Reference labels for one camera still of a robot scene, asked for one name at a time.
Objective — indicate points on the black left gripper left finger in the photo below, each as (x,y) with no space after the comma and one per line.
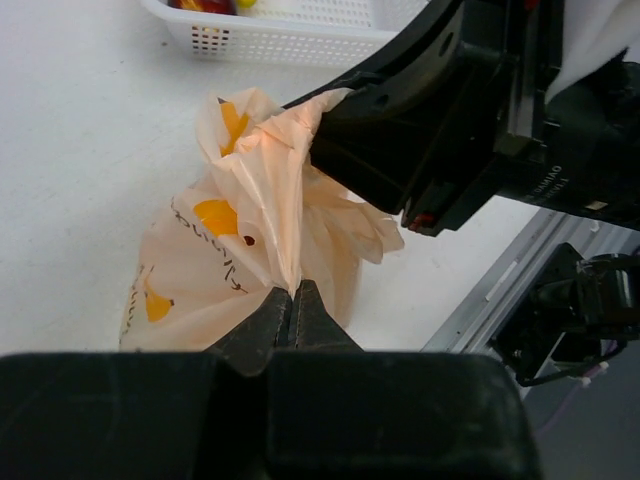
(107,415)

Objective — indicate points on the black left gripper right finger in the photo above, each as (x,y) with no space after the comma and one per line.
(334,411)

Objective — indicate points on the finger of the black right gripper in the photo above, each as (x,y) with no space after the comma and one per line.
(402,50)

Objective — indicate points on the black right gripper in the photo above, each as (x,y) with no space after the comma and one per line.
(568,140)

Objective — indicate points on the banana print plastic bag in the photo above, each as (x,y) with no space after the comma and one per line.
(261,216)

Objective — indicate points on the white plastic basket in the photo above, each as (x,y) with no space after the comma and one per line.
(325,34)

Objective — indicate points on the yellow lemon fruit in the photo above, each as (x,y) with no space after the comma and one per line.
(245,4)

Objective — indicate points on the dark red apple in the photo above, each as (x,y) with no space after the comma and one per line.
(224,7)

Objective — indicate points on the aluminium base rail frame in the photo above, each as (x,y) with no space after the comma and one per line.
(471,326)

